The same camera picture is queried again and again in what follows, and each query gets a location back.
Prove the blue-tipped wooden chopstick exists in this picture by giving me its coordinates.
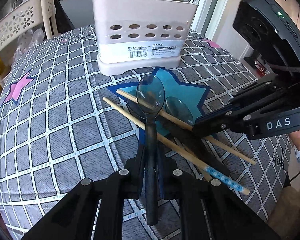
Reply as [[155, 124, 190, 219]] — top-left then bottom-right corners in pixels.
[[103, 97, 250, 196]]

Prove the checked grey tablecloth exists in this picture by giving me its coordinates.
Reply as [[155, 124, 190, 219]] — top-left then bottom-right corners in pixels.
[[0, 25, 292, 239]]

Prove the white utensil caddy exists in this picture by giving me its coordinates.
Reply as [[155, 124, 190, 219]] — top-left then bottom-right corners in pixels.
[[92, 0, 197, 76]]

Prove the beige perforated storage cart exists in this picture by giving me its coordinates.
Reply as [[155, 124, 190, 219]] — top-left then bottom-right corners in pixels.
[[0, 0, 58, 86]]

